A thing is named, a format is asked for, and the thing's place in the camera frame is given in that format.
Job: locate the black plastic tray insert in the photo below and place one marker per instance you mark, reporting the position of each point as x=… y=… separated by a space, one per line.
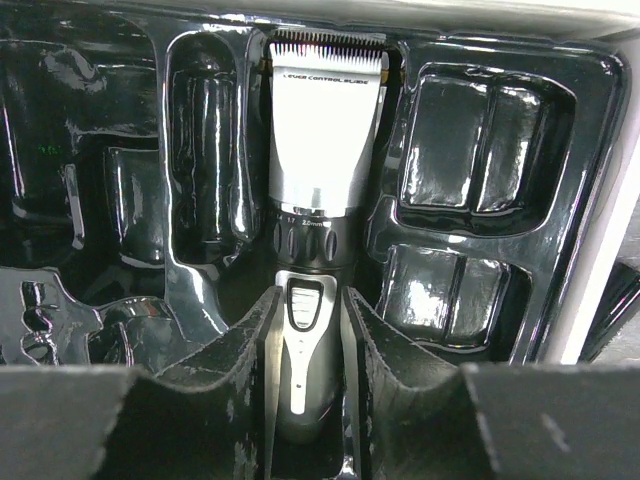
x=88 y=273

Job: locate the silver black hair clipper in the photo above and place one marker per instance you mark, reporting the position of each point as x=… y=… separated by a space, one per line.
x=327 y=92

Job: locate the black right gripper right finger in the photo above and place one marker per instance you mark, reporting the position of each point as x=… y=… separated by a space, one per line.
x=414 y=415

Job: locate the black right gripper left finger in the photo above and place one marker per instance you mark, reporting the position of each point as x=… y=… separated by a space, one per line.
x=227 y=397

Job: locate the white cardboard box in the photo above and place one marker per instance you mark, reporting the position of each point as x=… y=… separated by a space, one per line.
x=490 y=148

